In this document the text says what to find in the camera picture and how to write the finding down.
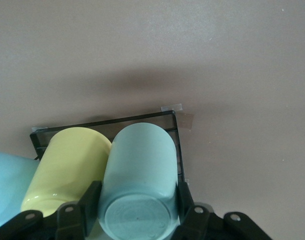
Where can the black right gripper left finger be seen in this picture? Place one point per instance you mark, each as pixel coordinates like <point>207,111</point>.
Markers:
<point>75,220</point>

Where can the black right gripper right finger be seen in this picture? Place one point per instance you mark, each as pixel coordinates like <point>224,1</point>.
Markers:
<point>192,222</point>

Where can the pale green cup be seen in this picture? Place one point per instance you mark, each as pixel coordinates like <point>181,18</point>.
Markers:
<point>140,175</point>

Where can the pale blue cup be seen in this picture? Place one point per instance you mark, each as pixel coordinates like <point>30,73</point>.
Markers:
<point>10,180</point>

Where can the clear tape strip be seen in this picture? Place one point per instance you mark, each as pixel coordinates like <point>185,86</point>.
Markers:
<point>172,107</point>
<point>187,181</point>
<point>40,129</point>

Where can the yellow cup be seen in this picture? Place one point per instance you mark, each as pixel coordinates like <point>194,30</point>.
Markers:
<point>67,162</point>

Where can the brown tape patch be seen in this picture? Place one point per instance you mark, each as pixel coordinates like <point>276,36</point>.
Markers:
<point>187,121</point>

